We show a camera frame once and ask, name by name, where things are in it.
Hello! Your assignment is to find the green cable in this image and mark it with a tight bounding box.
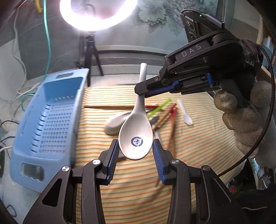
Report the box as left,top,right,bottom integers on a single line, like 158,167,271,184
20,0,52,112

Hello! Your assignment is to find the white cable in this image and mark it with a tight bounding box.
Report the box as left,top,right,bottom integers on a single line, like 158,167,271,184
10,0,42,102

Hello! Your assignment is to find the blue plastic drain basket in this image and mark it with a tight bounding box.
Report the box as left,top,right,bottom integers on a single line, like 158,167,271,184
10,69,89,193

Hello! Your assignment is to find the white ceramic spoon with logo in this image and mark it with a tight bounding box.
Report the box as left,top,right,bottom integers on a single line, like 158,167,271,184
118,62,154,161

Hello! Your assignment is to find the right hand in knit glove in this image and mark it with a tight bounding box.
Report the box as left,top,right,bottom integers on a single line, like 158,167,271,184
214,81,275,169

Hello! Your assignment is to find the wooden chopstick red tip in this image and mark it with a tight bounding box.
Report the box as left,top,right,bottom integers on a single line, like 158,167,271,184
84,105,158,110

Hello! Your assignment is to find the black cable on counter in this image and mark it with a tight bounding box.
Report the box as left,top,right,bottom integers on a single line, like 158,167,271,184
0,119,20,160

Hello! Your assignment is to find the metal spoon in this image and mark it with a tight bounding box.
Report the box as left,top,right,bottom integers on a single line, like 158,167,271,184
149,116,160,126

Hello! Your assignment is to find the phone on right gripper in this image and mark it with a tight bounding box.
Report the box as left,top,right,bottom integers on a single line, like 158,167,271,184
180,9,225,42

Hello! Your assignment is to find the white ring light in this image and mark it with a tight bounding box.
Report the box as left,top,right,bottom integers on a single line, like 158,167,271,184
59,1,137,32

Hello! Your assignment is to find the black tripod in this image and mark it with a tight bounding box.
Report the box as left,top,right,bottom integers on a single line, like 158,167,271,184
74,33,104,87

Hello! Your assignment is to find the green plastic spoon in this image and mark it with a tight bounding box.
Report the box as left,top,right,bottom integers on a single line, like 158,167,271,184
147,98,172,118

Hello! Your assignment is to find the striped yellow cloth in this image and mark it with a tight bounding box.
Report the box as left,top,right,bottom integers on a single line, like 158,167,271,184
75,85,243,223

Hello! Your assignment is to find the small white plastic fork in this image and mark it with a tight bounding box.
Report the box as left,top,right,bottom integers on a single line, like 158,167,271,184
177,99,193,126

